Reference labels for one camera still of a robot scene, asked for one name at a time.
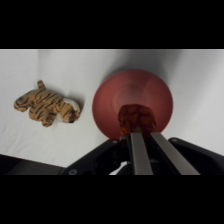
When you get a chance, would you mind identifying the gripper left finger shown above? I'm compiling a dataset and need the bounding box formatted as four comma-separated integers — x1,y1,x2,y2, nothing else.
129,132,154,176

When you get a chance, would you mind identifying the red bumpy ball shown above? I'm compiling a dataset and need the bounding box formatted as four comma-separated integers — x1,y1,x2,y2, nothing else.
117,103,157,137

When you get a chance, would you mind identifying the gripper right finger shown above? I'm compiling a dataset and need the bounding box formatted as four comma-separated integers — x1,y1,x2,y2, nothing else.
149,131,201,176

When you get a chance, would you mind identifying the tiger plush toy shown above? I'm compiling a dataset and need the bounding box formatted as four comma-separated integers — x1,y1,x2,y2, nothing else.
13,79,82,128

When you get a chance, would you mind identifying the pink bowl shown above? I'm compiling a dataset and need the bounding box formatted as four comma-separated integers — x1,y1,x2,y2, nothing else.
91,69,175,141

